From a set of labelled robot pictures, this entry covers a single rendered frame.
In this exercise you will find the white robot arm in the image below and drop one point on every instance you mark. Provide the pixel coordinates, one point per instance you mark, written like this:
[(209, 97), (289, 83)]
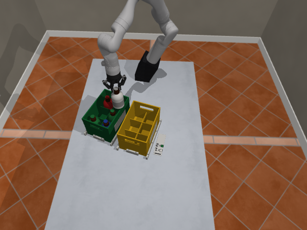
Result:
[(109, 45)]

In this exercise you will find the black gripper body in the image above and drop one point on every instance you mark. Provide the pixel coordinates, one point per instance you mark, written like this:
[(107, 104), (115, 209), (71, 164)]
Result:
[(110, 78)]

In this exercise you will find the yellow crate with dividers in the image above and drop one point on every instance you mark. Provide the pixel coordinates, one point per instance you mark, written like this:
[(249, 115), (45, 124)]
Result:
[(138, 128)]

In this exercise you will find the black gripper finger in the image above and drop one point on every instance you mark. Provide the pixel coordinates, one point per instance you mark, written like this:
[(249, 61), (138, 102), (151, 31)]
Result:
[(109, 86), (122, 82)]

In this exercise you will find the blue bottle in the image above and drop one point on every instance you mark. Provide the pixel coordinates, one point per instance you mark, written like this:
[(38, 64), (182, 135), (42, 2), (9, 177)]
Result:
[(106, 123)]

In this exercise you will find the white paper pick list strip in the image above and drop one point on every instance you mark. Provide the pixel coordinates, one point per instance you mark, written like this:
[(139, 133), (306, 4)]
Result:
[(159, 144)]

